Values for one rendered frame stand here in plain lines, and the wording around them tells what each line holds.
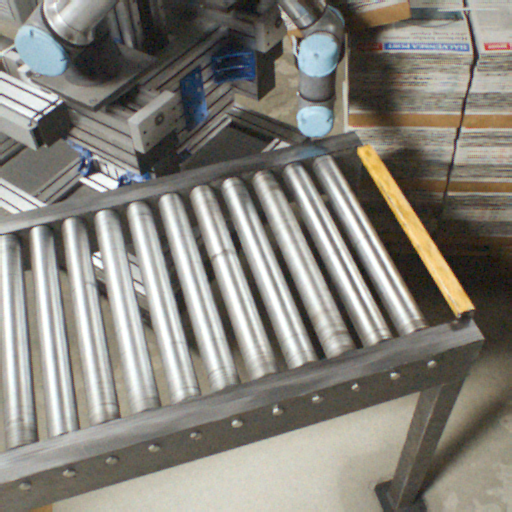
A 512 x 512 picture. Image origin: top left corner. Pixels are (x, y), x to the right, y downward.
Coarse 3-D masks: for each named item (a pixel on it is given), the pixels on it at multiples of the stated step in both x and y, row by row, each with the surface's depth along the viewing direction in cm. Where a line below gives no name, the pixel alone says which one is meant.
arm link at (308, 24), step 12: (276, 0) 127; (288, 0) 125; (300, 0) 125; (312, 0) 126; (288, 12) 128; (300, 12) 127; (312, 12) 127; (324, 12) 128; (336, 12) 133; (300, 24) 129; (312, 24) 128; (324, 24) 129; (336, 24) 130; (336, 36) 128
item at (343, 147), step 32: (256, 160) 131; (288, 160) 131; (352, 160) 135; (128, 192) 127; (160, 192) 127; (288, 192) 137; (320, 192) 140; (0, 224) 124; (32, 224) 123; (128, 224) 130; (160, 224) 133; (192, 224) 135; (64, 256) 131
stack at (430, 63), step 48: (432, 0) 162; (480, 0) 161; (384, 48) 149; (432, 48) 148; (480, 48) 148; (384, 96) 158; (432, 96) 157; (480, 96) 156; (384, 144) 170; (432, 144) 168; (480, 144) 167; (432, 192) 183; (480, 192) 181
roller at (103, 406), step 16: (64, 224) 123; (80, 224) 123; (64, 240) 122; (80, 240) 120; (80, 256) 117; (80, 272) 115; (80, 288) 113; (96, 288) 114; (80, 304) 111; (96, 304) 111; (80, 320) 109; (96, 320) 109; (80, 336) 107; (96, 336) 106; (80, 352) 105; (96, 352) 104; (96, 368) 102; (96, 384) 100; (112, 384) 102; (96, 400) 99; (112, 400) 99; (96, 416) 97; (112, 416) 97
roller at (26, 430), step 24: (0, 240) 121; (0, 264) 118; (0, 288) 114; (24, 288) 116; (0, 312) 111; (24, 312) 112; (0, 336) 108; (24, 336) 108; (24, 360) 105; (24, 384) 102; (24, 408) 99; (24, 432) 96
